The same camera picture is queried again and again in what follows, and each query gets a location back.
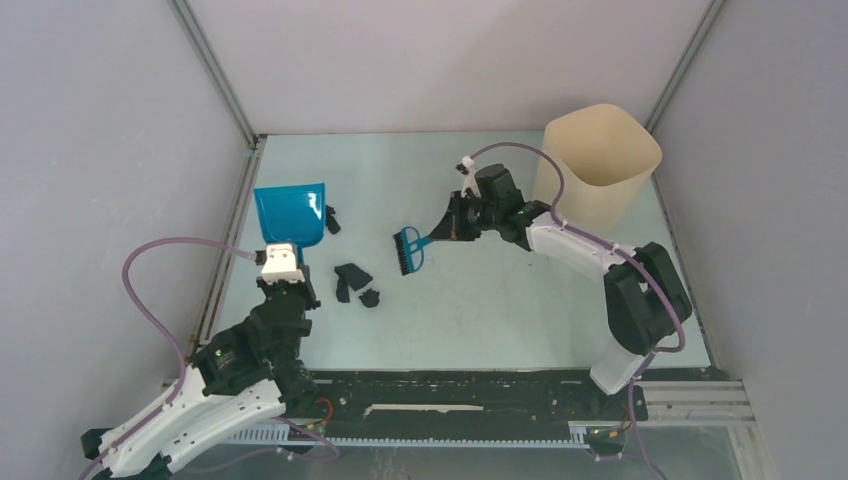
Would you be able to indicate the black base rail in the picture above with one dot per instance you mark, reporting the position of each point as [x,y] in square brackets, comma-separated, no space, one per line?
[453,406]

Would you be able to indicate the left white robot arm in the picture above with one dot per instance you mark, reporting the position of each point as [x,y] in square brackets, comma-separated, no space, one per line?
[246,374]

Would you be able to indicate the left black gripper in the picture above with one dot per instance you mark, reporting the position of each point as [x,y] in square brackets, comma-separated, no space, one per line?
[306,286]

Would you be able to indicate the blue plastic dustpan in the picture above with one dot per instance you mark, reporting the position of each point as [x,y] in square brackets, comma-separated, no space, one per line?
[293,214]

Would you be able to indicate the black scrap far left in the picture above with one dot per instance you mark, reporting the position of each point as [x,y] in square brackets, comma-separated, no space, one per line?
[331,222]

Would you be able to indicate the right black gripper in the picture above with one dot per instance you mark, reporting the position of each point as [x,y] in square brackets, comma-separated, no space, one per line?
[455,228]

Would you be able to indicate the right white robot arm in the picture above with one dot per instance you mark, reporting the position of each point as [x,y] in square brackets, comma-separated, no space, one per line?
[645,298]

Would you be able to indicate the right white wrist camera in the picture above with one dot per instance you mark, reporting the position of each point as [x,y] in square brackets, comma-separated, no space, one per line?
[467,169]

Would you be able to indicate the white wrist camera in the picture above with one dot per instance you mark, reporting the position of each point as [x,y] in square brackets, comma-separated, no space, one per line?
[282,264]
[467,169]

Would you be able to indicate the black flat scrap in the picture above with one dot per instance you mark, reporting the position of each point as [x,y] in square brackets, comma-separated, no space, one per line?
[350,277]

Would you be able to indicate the beige waste bin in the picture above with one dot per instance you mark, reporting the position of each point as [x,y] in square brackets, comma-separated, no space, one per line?
[606,156]

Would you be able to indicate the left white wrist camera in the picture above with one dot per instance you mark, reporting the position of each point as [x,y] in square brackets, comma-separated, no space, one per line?
[282,264]

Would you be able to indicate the black ball scrap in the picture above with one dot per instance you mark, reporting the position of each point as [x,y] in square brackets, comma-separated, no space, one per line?
[370,298]

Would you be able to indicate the blue hand brush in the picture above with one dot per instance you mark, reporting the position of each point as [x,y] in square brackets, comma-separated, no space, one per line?
[410,245]

